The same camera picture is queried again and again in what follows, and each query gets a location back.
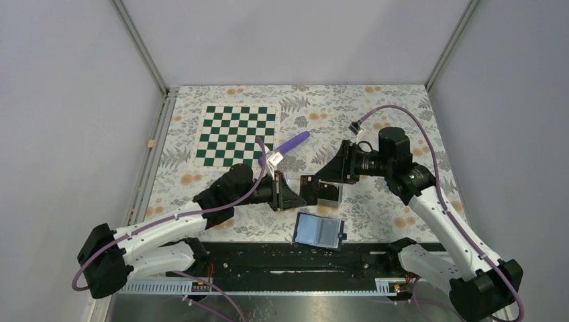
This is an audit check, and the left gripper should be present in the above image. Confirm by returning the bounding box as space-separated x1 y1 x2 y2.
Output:
233 170 307 212

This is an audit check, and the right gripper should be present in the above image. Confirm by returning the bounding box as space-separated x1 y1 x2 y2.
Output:
315 140 393 184

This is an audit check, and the clear plastic card box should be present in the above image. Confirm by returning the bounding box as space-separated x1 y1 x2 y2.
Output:
295 179 343 208

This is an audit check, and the blue leather card holder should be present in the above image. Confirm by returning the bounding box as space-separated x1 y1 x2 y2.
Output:
292 212 347 252

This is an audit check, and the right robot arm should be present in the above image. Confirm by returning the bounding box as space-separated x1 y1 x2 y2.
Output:
315 127 523 321

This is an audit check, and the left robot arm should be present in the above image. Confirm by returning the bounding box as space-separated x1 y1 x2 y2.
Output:
72 164 307 299

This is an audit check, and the purple cylindrical tube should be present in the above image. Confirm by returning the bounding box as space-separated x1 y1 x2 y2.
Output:
258 131 310 166

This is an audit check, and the floral tablecloth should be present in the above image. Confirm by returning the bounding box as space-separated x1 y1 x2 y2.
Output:
138 85 464 242

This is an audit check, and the green white chessboard mat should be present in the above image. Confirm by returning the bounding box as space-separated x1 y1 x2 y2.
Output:
189 105 281 171

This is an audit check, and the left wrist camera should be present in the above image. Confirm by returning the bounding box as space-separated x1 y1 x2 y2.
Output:
266 150 284 170

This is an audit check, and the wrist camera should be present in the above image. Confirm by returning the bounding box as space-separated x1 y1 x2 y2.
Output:
349 121 364 136
266 150 284 170

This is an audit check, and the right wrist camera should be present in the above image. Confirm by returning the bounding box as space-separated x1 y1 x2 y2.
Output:
349 121 364 136

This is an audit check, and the white slotted cable duct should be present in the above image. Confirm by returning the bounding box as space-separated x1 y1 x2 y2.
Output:
119 277 414 297

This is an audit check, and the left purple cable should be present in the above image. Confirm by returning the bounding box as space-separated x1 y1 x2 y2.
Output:
72 136 268 292

